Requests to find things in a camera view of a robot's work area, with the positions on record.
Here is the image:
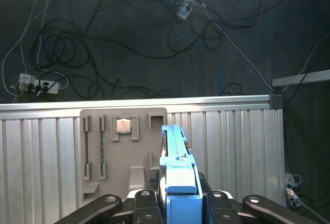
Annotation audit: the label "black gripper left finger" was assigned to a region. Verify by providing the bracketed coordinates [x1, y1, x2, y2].
[54, 171, 164, 224]

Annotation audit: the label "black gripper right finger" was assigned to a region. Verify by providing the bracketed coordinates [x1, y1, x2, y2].
[199, 172, 311, 224]

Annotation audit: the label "hard disk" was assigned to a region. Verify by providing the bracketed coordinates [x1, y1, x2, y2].
[158, 123, 204, 224]

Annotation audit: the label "grey parts rack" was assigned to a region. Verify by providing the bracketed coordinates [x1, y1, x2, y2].
[79, 107, 168, 206]

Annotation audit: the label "RAM stick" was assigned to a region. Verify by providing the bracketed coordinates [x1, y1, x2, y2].
[99, 117, 106, 180]

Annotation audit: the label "silver CPU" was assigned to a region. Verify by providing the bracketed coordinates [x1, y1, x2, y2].
[115, 119, 131, 134]

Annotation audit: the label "grey aluminium profile bar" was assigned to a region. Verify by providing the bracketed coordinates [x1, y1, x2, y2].
[272, 69, 330, 87]

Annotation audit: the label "white power strip black plugs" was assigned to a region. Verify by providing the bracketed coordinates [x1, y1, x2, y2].
[18, 72, 62, 96]

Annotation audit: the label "black cable silver connector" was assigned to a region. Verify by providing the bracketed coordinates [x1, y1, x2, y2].
[283, 172, 330, 224]

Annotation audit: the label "blue floor cable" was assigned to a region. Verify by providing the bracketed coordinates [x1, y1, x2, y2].
[169, 25, 224, 97]

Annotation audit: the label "grey floor cable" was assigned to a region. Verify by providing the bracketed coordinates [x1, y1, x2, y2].
[202, 8, 291, 93]

